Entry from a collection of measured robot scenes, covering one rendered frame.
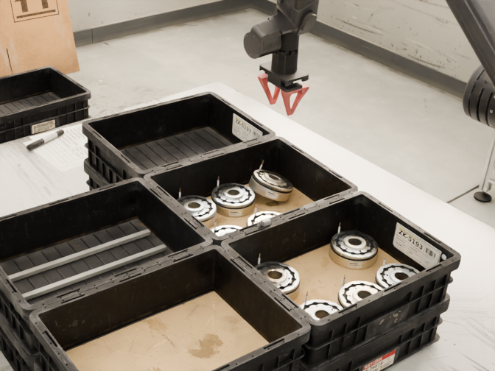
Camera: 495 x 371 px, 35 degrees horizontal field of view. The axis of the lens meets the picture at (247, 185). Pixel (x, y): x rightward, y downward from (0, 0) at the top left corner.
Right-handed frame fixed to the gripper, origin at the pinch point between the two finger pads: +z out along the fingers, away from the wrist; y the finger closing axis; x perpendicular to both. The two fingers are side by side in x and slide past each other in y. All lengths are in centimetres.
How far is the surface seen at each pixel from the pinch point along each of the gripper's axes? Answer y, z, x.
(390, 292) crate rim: 50, 13, -13
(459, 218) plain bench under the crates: 19, 39, 49
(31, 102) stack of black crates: -141, 58, -7
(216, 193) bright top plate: -3.8, 20.7, -14.8
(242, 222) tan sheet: 5.7, 23.5, -14.1
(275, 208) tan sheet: 4.9, 24.0, -3.8
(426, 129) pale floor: -113, 116, 193
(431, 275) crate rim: 50, 15, -1
